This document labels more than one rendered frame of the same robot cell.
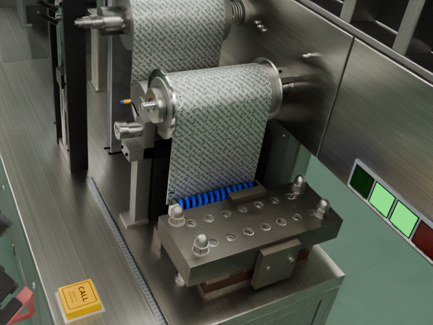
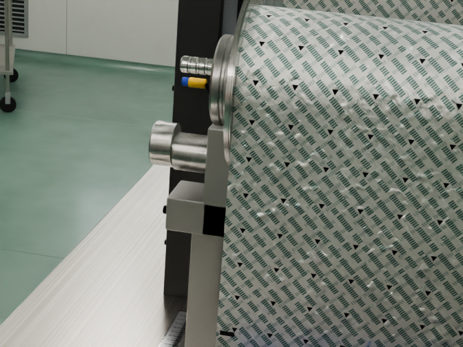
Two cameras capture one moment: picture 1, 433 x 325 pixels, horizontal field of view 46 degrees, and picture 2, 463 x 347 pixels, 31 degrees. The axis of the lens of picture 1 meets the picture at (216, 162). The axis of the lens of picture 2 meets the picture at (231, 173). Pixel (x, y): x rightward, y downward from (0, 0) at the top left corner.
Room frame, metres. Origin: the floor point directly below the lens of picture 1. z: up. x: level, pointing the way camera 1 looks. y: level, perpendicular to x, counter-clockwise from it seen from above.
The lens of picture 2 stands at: (0.44, -0.32, 1.40)
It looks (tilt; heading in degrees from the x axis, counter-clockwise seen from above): 19 degrees down; 44
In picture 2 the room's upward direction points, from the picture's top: 4 degrees clockwise
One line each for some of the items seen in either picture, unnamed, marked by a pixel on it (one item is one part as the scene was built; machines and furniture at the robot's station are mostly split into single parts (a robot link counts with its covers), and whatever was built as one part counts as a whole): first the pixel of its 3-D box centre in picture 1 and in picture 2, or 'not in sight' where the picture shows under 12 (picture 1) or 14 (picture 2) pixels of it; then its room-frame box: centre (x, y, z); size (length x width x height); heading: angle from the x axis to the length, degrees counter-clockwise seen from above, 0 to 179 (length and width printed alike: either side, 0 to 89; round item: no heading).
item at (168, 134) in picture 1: (161, 104); (245, 82); (0.92, 0.13, 1.25); 0.15 x 0.01 x 0.15; 34
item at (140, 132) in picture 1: (135, 172); (197, 276); (0.93, 0.18, 1.05); 0.06 x 0.05 x 0.31; 124
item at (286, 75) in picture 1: (281, 73); not in sight; (1.09, -0.12, 1.28); 0.06 x 0.05 x 0.02; 124
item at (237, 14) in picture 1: (230, 13); not in sight; (1.29, 0.03, 1.34); 0.07 x 0.07 x 0.07; 34
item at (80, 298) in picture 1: (79, 298); not in sight; (0.66, 0.24, 0.91); 0.07 x 0.07 x 0.02; 34
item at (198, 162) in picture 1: (216, 162); (368, 288); (0.94, 0.00, 1.11); 0.23 x 0.01 x 0.18; 124
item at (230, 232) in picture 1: (251, 227); not in sight; (0.87, -0.10, 1.00); 0.40 x 0.16 x 0.06; 124
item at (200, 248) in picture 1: (201, 242); not in sight; (0.74, 0.00, 1.05); 0.04 x 0.04 x 0.04
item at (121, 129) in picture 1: (121, 129); (165, 143); (0.91, 0.21, 1.18); 0.04 x 0.02 x 0.04; 34
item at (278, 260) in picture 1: (276, 264); not in sight; (0.80, -0.17, 0.97); 0.10 x 0.03 x 0.11; 124
